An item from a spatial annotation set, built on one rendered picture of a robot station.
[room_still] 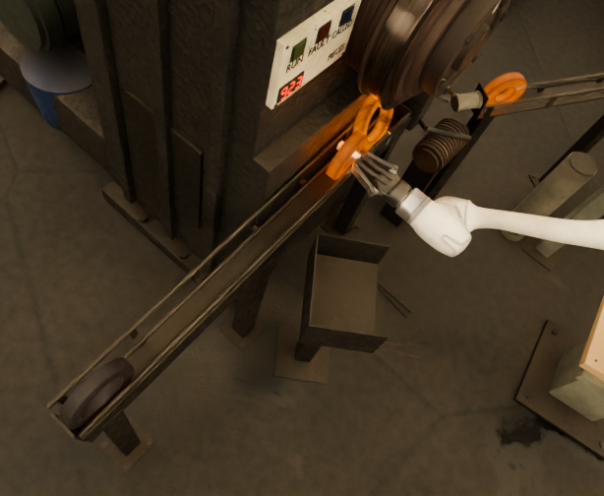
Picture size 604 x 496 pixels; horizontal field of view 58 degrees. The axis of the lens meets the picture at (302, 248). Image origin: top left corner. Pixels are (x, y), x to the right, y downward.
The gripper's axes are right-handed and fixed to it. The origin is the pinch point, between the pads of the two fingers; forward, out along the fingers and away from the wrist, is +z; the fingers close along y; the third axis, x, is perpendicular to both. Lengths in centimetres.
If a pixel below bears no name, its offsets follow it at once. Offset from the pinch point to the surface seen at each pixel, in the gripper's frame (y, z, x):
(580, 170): 80, -60, -23
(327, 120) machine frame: -3.8, 8.0, 9.4
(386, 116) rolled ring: 22.4, 0.9, -3.8
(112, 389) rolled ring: -86, 0, -15
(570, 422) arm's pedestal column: 23, -121, -70
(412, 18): 1.5, 1.1, 46.0
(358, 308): -26.7, -30.9, -16.1
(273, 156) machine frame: -23.2, 9.8, 9.4
